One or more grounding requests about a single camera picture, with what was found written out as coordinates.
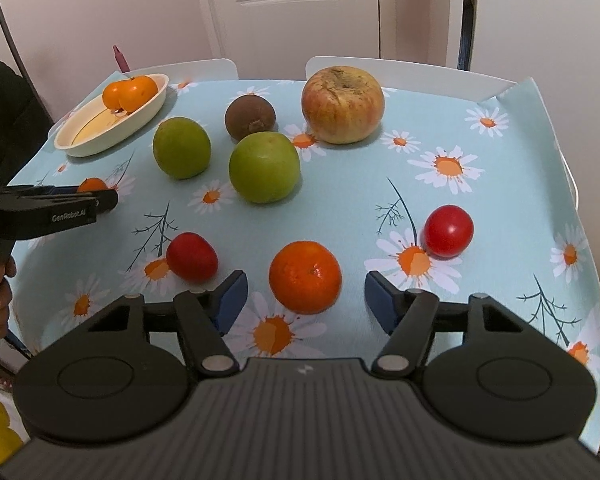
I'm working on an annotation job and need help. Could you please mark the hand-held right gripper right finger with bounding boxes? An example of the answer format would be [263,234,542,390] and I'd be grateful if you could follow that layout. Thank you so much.
[364,270,526,380]

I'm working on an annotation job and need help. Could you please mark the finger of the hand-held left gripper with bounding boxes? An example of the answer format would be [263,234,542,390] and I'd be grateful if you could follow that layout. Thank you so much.
[92,188,119,214]
[27,184,82,196]

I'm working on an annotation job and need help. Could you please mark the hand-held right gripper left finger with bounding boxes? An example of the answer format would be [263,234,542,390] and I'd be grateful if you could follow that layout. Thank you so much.
[87,270,249,380]

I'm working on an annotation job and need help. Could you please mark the cream oval bowl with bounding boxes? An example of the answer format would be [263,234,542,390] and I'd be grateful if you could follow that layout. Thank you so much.
[54,73,170,158]

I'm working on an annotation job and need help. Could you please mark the large tangerine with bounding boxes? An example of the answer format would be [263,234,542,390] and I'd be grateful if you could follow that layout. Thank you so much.
[268,241,342,316]

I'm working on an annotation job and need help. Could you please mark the green round fruit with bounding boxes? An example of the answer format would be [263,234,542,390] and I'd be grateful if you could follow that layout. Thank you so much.
[152,116,212,181]
[229,131,301,205]

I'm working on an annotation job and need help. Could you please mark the large yellow-red apple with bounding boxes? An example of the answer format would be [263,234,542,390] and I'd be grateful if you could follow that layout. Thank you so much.
[301,66,385,145]

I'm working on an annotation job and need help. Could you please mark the red tomato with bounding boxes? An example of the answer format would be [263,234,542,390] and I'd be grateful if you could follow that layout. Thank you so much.
[422,205,475,259]
[166,232,219,283]

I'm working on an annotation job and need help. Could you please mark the dark cloth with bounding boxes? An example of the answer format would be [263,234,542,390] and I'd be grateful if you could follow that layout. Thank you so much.
[0,45,53,188]

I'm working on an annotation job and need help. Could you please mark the daisy print tablecloth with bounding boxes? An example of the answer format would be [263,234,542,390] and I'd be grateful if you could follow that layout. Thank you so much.
[7,67,600,453]

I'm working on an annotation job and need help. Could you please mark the orange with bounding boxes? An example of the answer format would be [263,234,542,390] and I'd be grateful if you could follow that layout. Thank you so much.
[120,75,159,113]
[102,80,131,111]

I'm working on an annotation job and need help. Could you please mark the black metal stand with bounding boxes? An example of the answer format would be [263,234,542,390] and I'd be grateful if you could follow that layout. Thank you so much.
[0,0,37,111]

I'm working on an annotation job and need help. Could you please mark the white chair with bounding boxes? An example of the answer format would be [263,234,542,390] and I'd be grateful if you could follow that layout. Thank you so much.
[122,58,239,83]
[305,55,518,103]

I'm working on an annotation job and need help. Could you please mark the brown round fruit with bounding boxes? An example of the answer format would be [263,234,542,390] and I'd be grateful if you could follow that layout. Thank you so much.
[224,95,276,142]

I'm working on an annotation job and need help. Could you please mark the white door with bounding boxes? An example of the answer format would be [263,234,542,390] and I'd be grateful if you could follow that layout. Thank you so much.
[190,0,383,82]

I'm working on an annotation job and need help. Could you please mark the white refrigerator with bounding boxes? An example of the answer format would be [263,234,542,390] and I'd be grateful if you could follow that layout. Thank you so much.
[446,0,600,92]

